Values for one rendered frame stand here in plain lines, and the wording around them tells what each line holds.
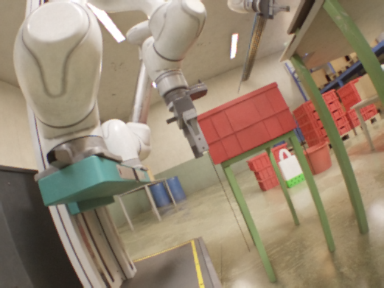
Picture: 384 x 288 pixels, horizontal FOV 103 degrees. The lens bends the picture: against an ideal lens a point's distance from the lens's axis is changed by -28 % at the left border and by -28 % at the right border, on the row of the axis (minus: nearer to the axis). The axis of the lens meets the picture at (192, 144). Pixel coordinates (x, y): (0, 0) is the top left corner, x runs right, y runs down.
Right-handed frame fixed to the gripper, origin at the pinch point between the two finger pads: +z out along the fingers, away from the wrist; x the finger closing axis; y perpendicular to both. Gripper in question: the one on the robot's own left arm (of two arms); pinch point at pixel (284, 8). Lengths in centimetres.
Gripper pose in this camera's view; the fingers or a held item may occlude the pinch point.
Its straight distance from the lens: 104.3
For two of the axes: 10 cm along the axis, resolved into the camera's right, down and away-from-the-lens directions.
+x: -0.4, -7.8, -6.2
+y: -8.8, 3.2, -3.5
